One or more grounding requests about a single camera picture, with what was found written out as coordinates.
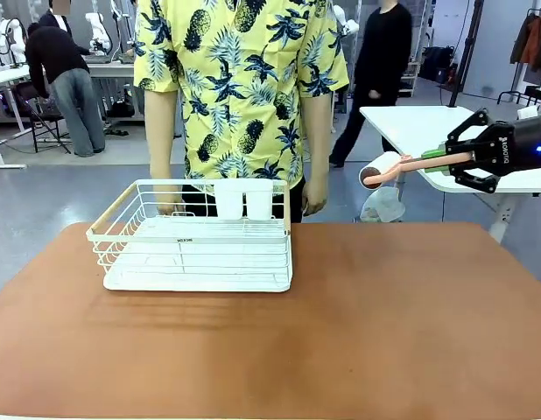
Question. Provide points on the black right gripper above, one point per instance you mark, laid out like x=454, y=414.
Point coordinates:
x=520, y=146

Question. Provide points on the black equipment case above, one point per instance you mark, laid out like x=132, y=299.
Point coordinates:
x=437, y=63

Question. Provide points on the bystander with grey trousers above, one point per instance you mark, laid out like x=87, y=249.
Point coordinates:
x=65, y=83

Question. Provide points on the white background workbench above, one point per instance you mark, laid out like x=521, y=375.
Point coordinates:
x=110, y=70

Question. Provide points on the person's left forearm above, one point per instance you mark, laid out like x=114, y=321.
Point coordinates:
x=316, y=135

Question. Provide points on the person's right hand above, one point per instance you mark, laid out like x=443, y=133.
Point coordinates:
x=169, y=209

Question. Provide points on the black clothes rack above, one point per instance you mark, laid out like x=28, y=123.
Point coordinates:
x=513, y=89

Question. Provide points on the hanging brown clothes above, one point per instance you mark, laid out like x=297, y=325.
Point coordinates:
x=533, y=41

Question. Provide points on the black folding chair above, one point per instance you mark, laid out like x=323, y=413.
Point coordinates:
x=43, y=116

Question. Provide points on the mannequin in yellow pineapple shirt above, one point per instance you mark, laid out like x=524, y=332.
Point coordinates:
x=235, y=87

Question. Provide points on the person's left hand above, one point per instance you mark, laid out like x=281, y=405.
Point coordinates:
x=315, y=197

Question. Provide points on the white cutlery holder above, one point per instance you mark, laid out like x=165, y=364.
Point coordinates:
x=243, y=199

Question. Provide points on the white power strip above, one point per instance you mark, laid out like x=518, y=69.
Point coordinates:
x=507, y=214

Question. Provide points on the person's right forearm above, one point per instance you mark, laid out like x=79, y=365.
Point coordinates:
x=163, y=144

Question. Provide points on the large white side table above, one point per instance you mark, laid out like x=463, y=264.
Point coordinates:
x=419, y=127

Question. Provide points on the black stand pole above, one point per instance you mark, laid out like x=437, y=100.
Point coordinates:
x=467, y=48

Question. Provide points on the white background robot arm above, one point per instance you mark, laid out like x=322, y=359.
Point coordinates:
x=97, y=30
x=346, y=22
x=8, y=37

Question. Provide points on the white drip tray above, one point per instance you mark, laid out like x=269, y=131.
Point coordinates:
x=196, y=284

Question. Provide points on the bystander dressed all black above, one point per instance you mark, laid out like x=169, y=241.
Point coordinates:
x=380, y=65

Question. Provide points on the small white box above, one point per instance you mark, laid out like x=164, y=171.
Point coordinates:
x=527, y=113

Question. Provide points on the clear plastic bag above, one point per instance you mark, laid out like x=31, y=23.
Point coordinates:
x=382, y=205

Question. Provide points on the person's black trousers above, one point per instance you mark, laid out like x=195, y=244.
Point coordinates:
x=292, y=201

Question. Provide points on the white desk with metal legs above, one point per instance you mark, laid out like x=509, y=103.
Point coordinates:
x=5, y=76

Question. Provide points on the bystander in black jacket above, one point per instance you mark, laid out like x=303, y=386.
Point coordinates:
x=56, y=19

